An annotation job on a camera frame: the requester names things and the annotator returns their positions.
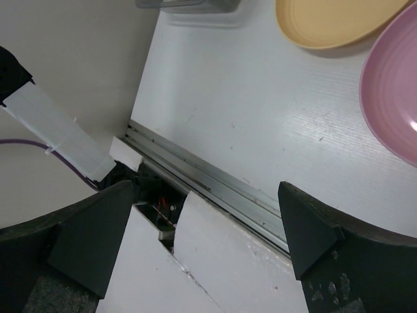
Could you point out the pink plate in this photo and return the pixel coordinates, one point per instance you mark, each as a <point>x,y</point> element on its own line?
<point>387,89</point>

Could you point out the white front cover panel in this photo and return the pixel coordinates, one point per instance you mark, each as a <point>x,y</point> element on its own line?
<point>215,266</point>

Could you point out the aluminium rail frame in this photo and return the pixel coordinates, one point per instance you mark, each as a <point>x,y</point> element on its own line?
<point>251,207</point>

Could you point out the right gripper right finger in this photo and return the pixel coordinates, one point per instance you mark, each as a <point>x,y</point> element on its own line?
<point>343,263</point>

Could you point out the orange plate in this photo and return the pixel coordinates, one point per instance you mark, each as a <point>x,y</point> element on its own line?
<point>323,25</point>

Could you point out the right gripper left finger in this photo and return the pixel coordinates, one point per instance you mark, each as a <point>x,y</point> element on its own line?
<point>63,261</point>

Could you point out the clear plastic bin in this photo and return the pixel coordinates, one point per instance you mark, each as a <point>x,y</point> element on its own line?
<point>196,13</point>

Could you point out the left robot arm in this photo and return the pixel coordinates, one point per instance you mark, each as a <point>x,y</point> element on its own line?
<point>59,135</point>

